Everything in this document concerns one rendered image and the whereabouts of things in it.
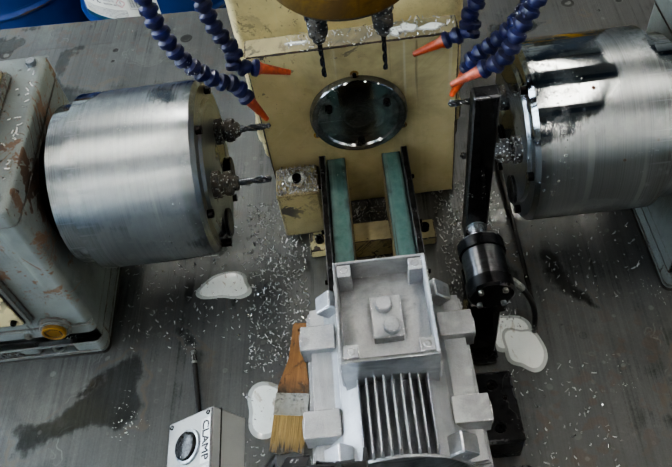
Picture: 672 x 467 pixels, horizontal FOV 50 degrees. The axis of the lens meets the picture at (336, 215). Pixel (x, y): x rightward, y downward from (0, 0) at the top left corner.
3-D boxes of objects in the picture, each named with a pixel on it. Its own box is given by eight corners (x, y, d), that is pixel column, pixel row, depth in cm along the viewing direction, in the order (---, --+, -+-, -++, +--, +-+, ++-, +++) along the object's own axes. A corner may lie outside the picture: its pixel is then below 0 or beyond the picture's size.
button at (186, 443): (187, 439, 78) (174, 435, 77) (205, 431, 77) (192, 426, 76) (185, 467, 77) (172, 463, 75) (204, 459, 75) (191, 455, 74)
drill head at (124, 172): (44, 183, 122) (-31, 70, 102) (259, 157, 120) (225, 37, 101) (13, 313, 107) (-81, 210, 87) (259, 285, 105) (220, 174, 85)
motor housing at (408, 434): (316, 359, 97) (295, 284, 82) (458, 343, 96) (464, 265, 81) (325, 515, 84) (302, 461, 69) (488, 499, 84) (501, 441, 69)
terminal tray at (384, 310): (335, 296, 84) (329, 263, 79) (427, 286, 84) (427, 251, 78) (343, 394, 77) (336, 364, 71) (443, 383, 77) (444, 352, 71)
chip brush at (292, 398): (285, 324, 114) (285, 322, 113) (317, 325, 113) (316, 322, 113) (269, 454, 102) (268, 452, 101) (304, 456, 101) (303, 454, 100)
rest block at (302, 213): (285, 209, 128) (274, 164, 118) (325, 204, 128) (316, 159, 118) (286, 236, 124) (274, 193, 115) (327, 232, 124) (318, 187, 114)
